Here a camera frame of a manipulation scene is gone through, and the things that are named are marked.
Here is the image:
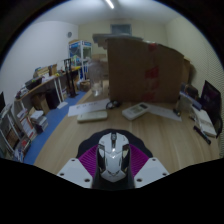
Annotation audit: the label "large brown cardboard box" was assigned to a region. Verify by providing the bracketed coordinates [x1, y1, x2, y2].
[106, 36, 185, 104]

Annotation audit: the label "white paper sheet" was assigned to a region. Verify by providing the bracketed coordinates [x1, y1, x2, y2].
[145, 103, 183, 122]
[67, 98, 111, 118]

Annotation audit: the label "small brown cardboard box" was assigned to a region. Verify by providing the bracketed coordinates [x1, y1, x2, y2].
[181, 58, 195, 86]

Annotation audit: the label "black tripod stand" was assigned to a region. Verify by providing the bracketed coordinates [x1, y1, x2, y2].
[63, 58, 80, 99]

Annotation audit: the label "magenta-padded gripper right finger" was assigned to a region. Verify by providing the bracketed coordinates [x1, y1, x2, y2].
[128, 143, 170, 189]

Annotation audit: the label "cardboard box under desk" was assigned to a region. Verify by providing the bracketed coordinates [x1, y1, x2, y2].
[31, 93, 51, 114]

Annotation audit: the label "white open book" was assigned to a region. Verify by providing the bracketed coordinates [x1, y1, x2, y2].
[193, 108, 218, 138]

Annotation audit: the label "blue and white cabinet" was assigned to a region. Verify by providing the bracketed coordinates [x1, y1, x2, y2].
[68, 39, 93, 81]

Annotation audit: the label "white and black computer mouse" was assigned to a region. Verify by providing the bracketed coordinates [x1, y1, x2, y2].
[96, 131, 131, 183]

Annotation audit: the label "low shelf unit with books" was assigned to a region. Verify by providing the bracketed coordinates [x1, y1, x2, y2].
[0, 103, 38, 162]

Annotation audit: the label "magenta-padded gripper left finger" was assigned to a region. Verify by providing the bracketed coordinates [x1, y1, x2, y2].
[56, 144, 101, 189]

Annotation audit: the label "clear glass jar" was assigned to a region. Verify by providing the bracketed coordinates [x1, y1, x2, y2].
[89, 59, 105, 98]

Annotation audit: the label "stack of books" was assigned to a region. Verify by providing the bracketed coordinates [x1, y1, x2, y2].
[29, 110, 50, 134]

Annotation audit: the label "black coiled cable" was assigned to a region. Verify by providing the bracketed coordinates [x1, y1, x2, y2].
[105, 99, 122, 111]

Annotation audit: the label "black office chair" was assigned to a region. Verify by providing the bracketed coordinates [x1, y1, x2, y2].
[213, 114, 224, 138]

